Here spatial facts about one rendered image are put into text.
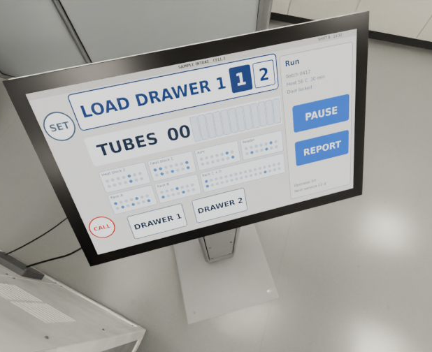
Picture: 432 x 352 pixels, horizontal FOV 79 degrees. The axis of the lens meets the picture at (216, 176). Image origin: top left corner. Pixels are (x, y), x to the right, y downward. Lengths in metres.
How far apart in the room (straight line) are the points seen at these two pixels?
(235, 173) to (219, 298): 1.02
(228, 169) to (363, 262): 1.27
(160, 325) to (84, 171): 1.12
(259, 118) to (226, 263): 1.07
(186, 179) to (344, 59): 0.31
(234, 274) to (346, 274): 0.57
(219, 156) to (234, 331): 1.11
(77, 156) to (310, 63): 0.37
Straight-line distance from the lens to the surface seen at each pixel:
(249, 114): 0.42
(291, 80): 0.44
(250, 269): 1.41
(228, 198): 0.46
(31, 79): 0.43
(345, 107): 0.50
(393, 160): 1.98
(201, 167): 0.43
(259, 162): 0.45
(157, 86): 0.40
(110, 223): 0.47
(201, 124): 0.41
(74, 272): 1.64
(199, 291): 1.40
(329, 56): 0.47
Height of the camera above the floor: 1.43
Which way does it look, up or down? 62 degrees down
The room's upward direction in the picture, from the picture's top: 3 degrees counter-clockwise
